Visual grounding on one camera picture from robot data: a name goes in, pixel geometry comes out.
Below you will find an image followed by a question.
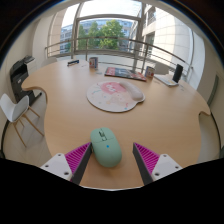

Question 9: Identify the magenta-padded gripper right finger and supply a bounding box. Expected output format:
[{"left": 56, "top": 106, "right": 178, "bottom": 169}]
[{"left": 132, "top": 142, "right": 184, "bottom": 186}]

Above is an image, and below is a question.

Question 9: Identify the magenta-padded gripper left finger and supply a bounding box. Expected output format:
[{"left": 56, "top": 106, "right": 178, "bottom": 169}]
[{"left": 40, "top": 142, "right": 93, "bottom": 186}]

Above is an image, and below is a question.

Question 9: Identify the mint green computer mouse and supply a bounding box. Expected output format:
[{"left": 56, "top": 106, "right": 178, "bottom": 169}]
[{"left": 90, "top": 127, "right": 123, "bottom": 169}]

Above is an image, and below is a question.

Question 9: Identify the round pink printed mouse pad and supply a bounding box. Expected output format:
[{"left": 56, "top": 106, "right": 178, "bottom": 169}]
[{"left": 86, "top": 80, "right": 146, "bottom": 113}]

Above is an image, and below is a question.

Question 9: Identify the white chair with wooden legs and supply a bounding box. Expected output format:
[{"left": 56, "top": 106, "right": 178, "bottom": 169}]
[{"left": 0, "top": 93, "right": 45, "bottom": 148}]

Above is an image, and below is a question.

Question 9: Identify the white printed booklet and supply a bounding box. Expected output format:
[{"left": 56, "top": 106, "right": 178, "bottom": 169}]
[{"left": 153, "top": 73, "right": 180, "bottom": 88}]

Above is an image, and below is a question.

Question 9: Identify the black cylindrical speaker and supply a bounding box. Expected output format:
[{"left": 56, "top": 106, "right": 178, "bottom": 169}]
[{"left": 171, "top": 63, "right": 184, "bottom": 84}]

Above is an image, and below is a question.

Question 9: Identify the black office printer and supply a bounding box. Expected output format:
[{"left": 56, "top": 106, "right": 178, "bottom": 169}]
[{"left": 9, "top": 55, "right": 43, "bottom": 107}]

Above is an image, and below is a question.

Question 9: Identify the printed cup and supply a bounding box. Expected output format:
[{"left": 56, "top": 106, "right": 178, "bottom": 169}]
[
  {"left": 144, "top": 65, "right": 156, "bottom": 80},
  {"left": 88, "top": 56, "right": 99, "bottom": 70}
]

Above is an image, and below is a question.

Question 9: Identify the red and black magazine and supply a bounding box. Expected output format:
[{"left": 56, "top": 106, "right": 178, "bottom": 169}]
[{"left": 104, "top": 66, "right": 148, "bottom": 82}]

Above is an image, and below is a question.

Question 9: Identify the dark blue small box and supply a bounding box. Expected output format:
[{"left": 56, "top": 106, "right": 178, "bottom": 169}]
[{"left": 66, "top": 59, "right": 81, "bottom": 67}]

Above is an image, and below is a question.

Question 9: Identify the metal window railing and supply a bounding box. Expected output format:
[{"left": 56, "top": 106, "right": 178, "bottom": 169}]
[{"left": 44, "top": 35, "right": 194, "bottom": 81}]

